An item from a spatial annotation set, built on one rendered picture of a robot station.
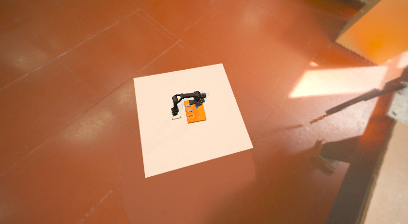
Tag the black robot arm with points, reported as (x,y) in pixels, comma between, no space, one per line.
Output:
(196,95)

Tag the orange flat panel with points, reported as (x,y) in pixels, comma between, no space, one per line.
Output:
(194,114)

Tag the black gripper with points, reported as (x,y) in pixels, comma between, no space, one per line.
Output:
(192,102)

